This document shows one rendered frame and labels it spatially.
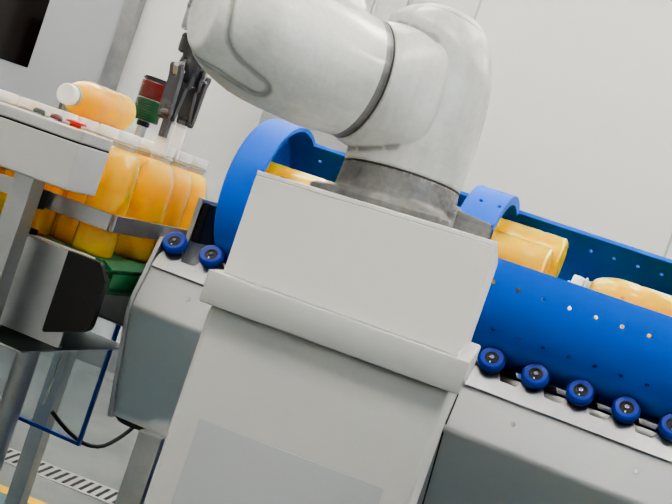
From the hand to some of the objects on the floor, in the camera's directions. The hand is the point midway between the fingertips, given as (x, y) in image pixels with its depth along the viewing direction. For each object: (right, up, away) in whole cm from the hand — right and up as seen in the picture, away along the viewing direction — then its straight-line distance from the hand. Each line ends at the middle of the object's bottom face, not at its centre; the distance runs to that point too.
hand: (169, 140), depth 220 cm
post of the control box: (-52, -103, -20) cm, 117 cm away
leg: (-21, -113, -7) cm, 115 cm away
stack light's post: (-50, -101, +47) cm, 122 cm away
